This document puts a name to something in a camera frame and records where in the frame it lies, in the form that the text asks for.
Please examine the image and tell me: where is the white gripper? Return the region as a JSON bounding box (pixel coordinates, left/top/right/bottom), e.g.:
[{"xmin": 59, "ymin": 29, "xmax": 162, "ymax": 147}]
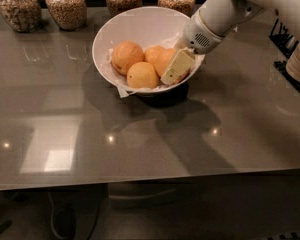
[{"xmin": 161, "ymin": 10, "xmax": 223, "ymax": 85}]

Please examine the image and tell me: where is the orange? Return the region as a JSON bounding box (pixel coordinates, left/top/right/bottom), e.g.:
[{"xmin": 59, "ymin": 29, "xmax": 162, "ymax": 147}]
[
  {"xmin": 127, "ymin": 62, "xmax": 159, "ymax": 89},
  {"xmin": 111, "ymin": 41, "xmax": 144, "ymax": 75},
  {"xmin": 154, "ymin": 48, "xmax": 189, "ymax": 84},
  {"xmin": 144, "ymin": 45, "xmax": 164, "ymax": 64}
]

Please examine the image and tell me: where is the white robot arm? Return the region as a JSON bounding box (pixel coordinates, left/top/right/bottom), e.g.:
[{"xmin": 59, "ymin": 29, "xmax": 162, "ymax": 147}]
[{"xmin": 176, "ymin": 0, "xmax": 300, "ymax": 82}]

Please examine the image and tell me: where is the white ceramic bowl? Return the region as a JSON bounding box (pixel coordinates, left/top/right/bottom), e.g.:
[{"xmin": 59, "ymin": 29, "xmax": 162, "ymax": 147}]
[{"xmin": 92, "ymin": 6, "xmax": 205, "ymax": 96}]

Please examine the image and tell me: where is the white paper bowl liner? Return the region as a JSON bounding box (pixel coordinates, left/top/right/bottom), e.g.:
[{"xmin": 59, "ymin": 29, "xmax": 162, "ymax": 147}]
[{"xmin": 104, "ymin": 44, "xmax": 198, "ymax": 96}]

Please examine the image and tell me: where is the far left glass grain jar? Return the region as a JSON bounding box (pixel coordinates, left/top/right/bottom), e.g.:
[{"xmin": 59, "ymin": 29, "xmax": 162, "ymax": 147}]
[{"xmin": 0, "ymin": 0, "xmax": 42, "ymax": 33}]

